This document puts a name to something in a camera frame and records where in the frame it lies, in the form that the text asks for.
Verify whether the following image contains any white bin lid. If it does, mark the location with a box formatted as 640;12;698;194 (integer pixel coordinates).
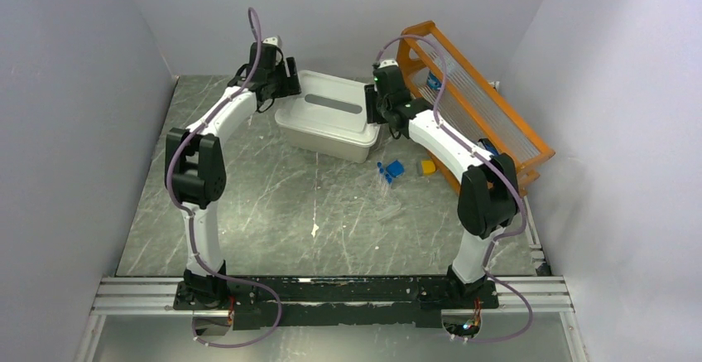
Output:
275;70;379;147

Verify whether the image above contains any beige plastic bin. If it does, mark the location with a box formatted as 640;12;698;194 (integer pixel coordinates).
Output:
276;115;380;163

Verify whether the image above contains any clear test tube rack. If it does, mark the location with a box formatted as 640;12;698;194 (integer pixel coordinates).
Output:
356;171;403;222

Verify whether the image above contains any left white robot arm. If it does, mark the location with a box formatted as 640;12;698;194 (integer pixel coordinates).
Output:
164;36;301;310

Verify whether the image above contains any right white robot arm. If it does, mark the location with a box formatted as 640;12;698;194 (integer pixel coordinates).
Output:
364;60;518;307

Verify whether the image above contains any blue white cup on shelf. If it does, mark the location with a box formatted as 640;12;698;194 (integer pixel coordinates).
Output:
426;71;443;91

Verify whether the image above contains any blue plastic scoop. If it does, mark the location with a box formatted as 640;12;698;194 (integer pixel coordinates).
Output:
385;160;406;178

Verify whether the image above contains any yellow grey sponge block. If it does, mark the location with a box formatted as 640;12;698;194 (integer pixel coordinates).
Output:
417;160;437;176

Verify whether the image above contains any orange wooden shelf rack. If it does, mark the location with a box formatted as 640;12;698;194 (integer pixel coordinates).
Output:
396;21;555;196

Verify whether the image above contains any blue folder on shelf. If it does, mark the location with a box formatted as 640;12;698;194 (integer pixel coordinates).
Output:
478;138;499;156

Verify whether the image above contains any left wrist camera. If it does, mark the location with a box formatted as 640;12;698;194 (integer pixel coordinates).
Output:
262;36;282;49

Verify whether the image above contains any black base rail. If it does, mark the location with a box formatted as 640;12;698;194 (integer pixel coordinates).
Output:
172;274;499;331

